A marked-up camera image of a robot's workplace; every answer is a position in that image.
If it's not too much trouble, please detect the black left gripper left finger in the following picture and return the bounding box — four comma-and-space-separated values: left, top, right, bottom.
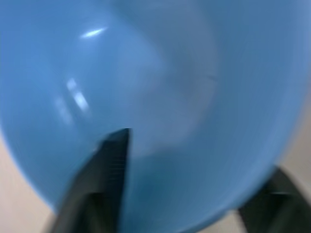
50, 128, 133, 233

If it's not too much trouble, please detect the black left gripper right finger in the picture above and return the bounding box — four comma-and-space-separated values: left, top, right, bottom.
238, 166, 311, 233

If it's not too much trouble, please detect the blue plastic bowl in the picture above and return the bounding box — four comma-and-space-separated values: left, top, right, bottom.
0, 0, 311, 233

